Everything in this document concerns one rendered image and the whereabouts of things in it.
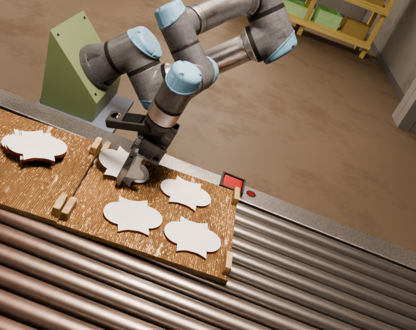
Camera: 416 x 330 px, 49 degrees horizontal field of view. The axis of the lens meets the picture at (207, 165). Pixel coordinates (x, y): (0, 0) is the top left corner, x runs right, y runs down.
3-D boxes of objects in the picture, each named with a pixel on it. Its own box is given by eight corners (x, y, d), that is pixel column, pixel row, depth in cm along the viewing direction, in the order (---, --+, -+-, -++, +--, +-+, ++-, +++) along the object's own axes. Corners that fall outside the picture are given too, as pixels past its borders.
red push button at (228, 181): (223, 177, 141) (225, 173, 140) (241, 184, 141) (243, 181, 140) (220, 188, 136) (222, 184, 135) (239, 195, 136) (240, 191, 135)
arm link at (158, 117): (150, 105, 104) (158, 88, 110) (142, 119, 107) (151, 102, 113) (178, 121, 105) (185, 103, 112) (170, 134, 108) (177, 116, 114)
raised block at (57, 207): (59, 200, 107) (61, 190, 106) (67, 201, 107) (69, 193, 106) (50, 215, 102) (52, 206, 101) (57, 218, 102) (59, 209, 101)
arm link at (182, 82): (211, 74, 104) (194, 85, 98) (190, 109, 111) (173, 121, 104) (185, 54, 105) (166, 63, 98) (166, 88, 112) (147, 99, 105)
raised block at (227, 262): (223, 256, 110) (226, 249, 108) (230, 258, 110) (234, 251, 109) (221, 274, 105) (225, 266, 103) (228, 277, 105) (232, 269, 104)
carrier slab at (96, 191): (104, 150, 131) (105, 145, 130) (236, 196, 134) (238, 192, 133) (55, 228, 102) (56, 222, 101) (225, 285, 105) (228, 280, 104)
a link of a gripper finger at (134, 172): (133, 195, 114) (151, 163, 114) (113, 184, 113) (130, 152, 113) (134, 192, 117) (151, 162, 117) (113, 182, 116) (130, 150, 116)
